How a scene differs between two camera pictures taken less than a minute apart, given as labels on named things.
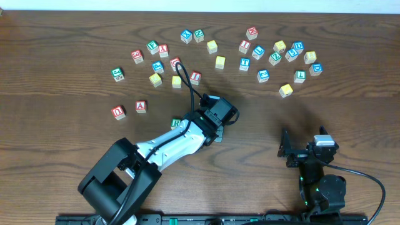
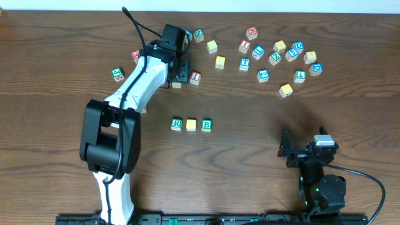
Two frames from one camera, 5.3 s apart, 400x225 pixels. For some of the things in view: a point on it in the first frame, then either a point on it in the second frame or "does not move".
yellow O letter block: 176,82 does not move
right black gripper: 301,155 does not move
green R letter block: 175,122 does not move
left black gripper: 219,134 -> 184,72
